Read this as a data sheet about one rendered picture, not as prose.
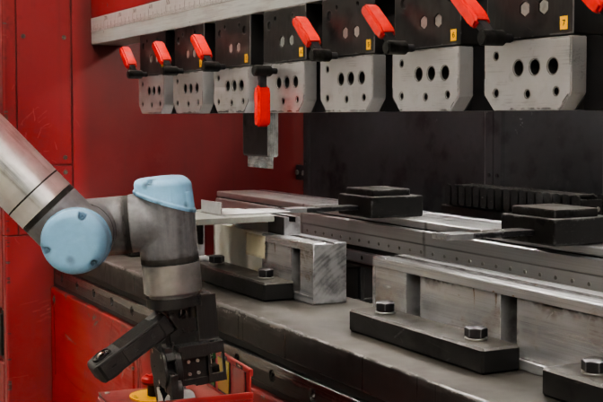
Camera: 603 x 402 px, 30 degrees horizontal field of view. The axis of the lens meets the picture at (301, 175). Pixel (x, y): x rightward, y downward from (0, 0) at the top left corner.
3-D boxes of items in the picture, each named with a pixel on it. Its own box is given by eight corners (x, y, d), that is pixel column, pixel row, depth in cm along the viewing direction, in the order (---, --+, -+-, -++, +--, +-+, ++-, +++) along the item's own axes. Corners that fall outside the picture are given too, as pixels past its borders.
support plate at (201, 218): (88, 220, 191) (88, 214, 191) (231, 214, 203) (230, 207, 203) (122, 229, 175) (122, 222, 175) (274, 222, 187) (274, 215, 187)
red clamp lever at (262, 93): (251, 126, 178) (250, 65, 178) (274, 126, 180) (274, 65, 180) (256, 126, 177) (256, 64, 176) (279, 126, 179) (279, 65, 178)
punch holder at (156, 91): (138, 113, 237) (138, 35, 236) (177, 113, 241) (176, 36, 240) (164, 113, 224) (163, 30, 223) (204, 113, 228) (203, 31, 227)
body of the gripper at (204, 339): (228, 385, 145) (220, 292, 144) (163, 397, 142) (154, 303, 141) (209, 372, 152) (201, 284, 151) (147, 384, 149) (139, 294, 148)
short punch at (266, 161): (242, 166, 200) (242, 113, 199) (253, 166, 200) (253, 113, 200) (267, 169, 191) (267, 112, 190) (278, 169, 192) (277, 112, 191)
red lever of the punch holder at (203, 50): (189, 31, 200) (205, 65, 194) (210, 32, 202) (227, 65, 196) (187, 39, 202) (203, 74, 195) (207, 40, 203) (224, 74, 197)
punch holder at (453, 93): (391, 111, 149) (392, -14, 148) (445, 111, 153) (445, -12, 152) (458, 110, 135) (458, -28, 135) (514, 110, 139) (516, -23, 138)
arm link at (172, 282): (150, 269, 140) (133, 262, 148) (153, 305, 141) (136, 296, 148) (207, 261, 143) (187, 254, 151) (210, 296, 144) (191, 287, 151)
